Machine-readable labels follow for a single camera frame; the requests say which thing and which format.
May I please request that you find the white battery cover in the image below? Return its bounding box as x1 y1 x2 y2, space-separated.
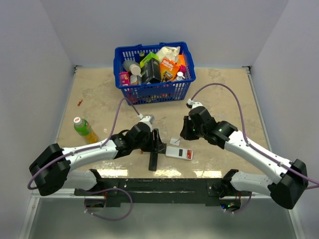
169 137 180 146

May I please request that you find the white red remote control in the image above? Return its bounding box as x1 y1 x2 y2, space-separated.
165 146 193 161

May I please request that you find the black remote control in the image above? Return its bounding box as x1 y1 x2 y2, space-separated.
149 151 158 171

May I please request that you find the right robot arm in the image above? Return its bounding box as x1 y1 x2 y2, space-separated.
180 102 309 209

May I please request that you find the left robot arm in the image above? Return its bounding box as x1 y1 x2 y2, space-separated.
29 122 166 196

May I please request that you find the blue plastic basket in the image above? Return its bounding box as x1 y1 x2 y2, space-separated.
113 41 196 105

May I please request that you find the orange label bottle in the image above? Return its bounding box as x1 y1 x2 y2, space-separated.
130 75 142 85

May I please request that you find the white pump bottle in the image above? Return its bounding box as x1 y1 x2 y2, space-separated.
176 72 185 81

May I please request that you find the pink packet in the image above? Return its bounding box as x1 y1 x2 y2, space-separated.
119 72 130 86

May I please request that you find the green orange drink bottle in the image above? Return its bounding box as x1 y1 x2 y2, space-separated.
73 117 99 144

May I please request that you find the orange Gillette razor box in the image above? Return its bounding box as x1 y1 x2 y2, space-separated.
160 58 179 82

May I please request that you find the black green carton box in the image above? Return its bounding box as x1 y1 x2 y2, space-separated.
140 52 161 84

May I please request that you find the grey white bottle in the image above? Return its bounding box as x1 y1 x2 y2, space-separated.
122 60 142 77

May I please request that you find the crumpled white paper bag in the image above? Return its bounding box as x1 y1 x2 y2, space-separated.
156 46 180 63

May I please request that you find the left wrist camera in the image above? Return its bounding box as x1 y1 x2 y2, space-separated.
138 114 155 131

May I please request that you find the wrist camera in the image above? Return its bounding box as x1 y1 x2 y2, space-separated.
186 99 203 110
138 114 155 131

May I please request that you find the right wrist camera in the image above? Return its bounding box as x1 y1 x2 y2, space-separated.
186 99 203 110

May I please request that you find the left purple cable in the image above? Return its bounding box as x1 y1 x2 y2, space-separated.
27 98 143 190

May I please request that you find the purple cable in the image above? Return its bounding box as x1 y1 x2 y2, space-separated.
190 83 319 189
27 98 143 190

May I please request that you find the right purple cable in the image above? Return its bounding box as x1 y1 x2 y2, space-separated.
190 83 319 189

